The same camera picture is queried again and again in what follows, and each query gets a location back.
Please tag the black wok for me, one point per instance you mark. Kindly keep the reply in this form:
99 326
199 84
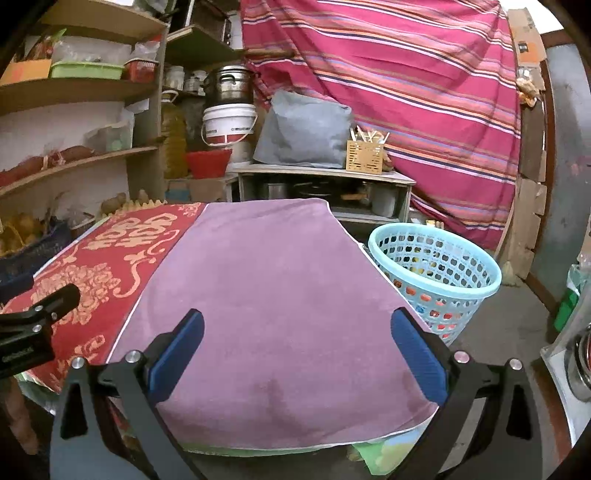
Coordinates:
314 188

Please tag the small steel pot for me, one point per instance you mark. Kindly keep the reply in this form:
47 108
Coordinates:
274 189

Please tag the white jar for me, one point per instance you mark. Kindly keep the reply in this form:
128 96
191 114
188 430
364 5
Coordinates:
175 78
195 81

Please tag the red plastic basin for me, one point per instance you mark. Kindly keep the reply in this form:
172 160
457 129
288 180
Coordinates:
207 164

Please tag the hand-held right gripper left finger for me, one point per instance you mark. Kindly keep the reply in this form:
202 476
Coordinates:
178 350

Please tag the small red basket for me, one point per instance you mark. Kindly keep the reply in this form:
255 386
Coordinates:
141 70

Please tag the sweet potatoes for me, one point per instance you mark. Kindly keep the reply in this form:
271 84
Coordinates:
46 161

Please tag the steel bowl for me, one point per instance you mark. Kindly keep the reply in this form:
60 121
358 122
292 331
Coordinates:
581 364

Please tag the purple towel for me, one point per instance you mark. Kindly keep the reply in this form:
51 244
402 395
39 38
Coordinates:
286 300

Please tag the grey cylindrical container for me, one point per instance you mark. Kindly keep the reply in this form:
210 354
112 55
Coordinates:
384 201

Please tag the dark blue crate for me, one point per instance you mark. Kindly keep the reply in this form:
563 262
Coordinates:
32 258

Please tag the light blue plastic basket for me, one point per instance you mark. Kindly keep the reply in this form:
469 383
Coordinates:
438 267

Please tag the metal toaster oven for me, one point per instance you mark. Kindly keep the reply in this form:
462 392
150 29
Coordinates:
229 27

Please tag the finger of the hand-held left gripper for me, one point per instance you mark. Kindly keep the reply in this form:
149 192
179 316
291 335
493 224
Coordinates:
51 304

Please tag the person's left hand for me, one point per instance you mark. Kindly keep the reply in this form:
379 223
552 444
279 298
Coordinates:
21 415

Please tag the orange box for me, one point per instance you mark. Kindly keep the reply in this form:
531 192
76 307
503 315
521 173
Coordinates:
25 71

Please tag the white plastic bucket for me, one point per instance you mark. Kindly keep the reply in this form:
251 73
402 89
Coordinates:
228 124

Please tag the grey metal door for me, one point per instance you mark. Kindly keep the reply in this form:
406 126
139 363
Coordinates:
565 161

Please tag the red patterned cloth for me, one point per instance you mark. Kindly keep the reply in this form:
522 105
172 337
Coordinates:
106 267

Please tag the wooden chopstick holder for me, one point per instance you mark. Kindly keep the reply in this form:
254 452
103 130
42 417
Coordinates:
365 157

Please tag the large steel pot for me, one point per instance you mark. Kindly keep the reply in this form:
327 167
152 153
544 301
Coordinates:
228 87

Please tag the wooden shelf unit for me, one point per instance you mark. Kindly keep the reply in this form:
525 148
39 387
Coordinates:
83 92

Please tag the printed cardboard box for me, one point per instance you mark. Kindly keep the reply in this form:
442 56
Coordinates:
198 189

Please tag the green plastic bag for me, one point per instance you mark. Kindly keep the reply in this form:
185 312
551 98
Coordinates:
567 300

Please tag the wooden low cabinet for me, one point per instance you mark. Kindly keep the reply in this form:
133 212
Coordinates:
323 175

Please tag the grey fabric cover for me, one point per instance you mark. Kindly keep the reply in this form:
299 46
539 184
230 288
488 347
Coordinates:
304 131

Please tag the colourful printed tablecloth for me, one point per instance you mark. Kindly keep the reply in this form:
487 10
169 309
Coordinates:
286 459

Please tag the red striped cloth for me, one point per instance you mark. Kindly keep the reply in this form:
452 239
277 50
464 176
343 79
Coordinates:
415 92

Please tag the yellow oil jug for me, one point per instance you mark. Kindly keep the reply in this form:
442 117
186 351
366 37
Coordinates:
173 138

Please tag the green plastic tray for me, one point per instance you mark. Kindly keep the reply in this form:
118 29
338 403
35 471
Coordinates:
85 70

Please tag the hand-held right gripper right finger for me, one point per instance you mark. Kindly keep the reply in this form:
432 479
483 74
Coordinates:
418 355

